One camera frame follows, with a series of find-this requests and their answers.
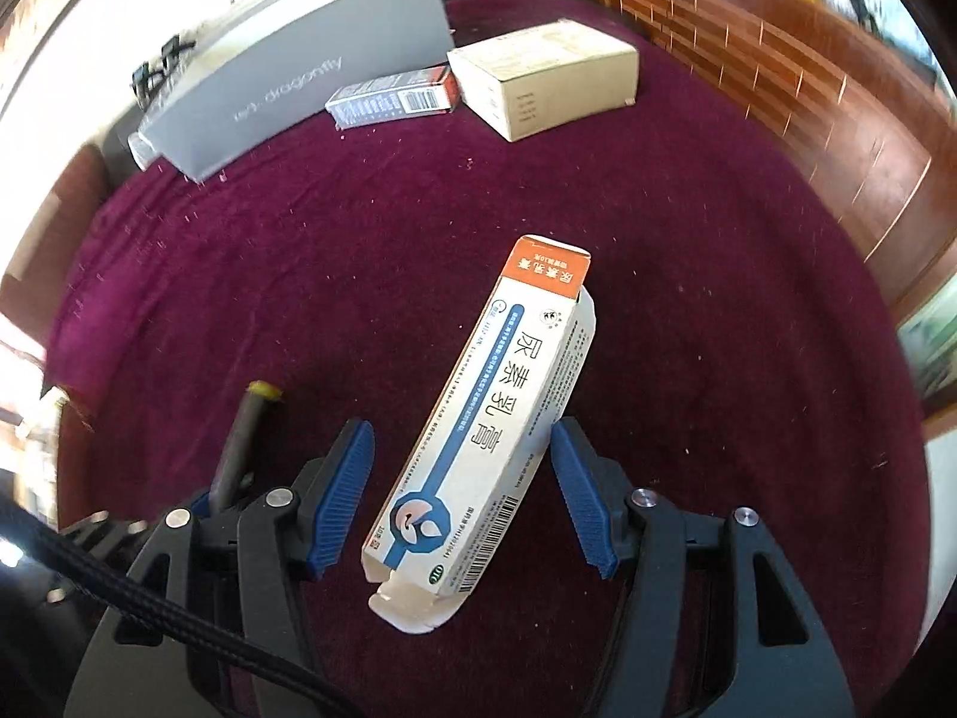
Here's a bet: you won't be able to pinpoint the small pale cardboard box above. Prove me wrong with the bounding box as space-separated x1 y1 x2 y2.
446 19 640 145

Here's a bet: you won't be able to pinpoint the black clamp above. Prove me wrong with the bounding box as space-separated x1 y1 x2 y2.
160 34 197 73
132 60 170 103

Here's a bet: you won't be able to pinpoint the brown armchair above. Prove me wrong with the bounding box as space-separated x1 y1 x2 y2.
0 142 106 330

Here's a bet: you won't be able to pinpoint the black marker olive-yellow caps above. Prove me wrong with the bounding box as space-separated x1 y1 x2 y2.
209 380 284 513

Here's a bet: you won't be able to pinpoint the grey shoe box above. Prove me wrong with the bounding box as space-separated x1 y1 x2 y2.
138 0 456 184

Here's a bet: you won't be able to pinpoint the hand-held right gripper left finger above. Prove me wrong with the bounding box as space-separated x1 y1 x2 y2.
63 419 376 718

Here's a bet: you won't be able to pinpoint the white ointment box orange end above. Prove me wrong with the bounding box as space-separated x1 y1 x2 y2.
361 234 599 633

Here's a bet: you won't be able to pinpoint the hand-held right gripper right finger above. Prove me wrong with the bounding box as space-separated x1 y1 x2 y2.
549 417 857 718

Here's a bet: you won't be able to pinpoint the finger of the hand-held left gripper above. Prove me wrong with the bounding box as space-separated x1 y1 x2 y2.
56 510 154 562
187 486 251 540

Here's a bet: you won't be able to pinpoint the wooden brick-pattern headboard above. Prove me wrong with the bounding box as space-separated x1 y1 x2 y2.
598 0 957 315

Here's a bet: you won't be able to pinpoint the maroon blanket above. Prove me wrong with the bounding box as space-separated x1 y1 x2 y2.
45 0 932 718

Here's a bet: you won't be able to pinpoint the green framed picture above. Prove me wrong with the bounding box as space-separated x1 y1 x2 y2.
895 291 957 409

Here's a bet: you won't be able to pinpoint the black braided cable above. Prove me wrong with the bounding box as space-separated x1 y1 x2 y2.
0 497 337 718

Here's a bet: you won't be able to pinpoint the gold-edged white cardboard box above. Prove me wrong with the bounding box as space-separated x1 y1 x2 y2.
37 381 95 427

